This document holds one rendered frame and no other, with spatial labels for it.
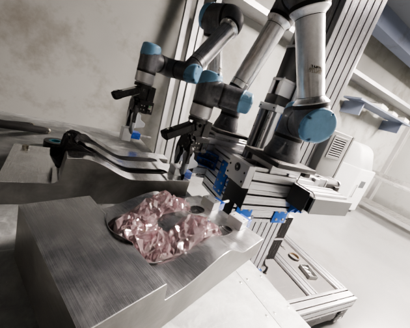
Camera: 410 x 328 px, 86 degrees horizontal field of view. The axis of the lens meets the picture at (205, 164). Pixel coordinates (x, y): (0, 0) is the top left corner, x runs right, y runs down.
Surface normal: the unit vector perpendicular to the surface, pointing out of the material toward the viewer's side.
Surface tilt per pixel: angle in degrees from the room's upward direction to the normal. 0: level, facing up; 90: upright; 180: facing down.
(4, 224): 0
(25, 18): 90
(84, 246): 0
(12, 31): 90
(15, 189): 90
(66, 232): 0
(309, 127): 97
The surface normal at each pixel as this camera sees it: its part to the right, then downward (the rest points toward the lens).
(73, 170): 0.50, 0.39
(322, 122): 0.03, 0.40
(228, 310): 0.31, -0.91
